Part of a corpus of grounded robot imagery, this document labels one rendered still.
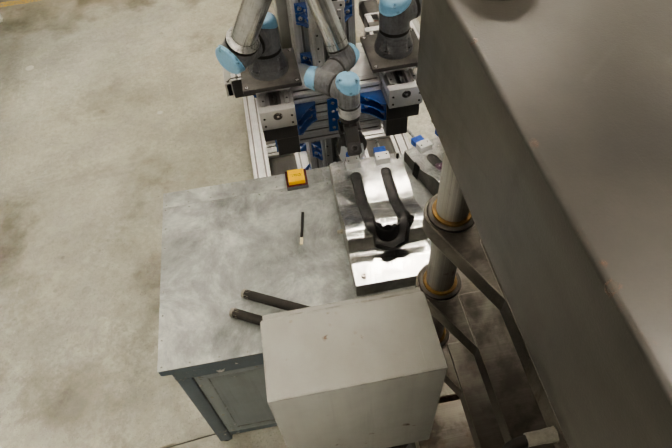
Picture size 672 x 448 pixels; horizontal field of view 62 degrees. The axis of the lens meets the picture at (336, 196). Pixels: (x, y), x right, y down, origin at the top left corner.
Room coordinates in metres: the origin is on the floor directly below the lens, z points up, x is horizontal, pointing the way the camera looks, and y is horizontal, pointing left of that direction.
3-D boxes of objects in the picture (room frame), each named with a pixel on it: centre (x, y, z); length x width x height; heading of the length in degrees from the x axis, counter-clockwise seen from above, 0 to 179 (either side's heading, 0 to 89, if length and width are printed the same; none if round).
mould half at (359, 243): (1.13, -0.14, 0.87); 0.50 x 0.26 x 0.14; 6
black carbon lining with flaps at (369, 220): (1.15, -0.15, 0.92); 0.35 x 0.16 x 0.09; 6
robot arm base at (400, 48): (1.82, -0.27, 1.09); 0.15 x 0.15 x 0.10
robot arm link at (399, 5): (1.82, -0.28, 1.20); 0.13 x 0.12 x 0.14; 123
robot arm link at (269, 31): (1.75, 0.22, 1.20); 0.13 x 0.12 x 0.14; 143
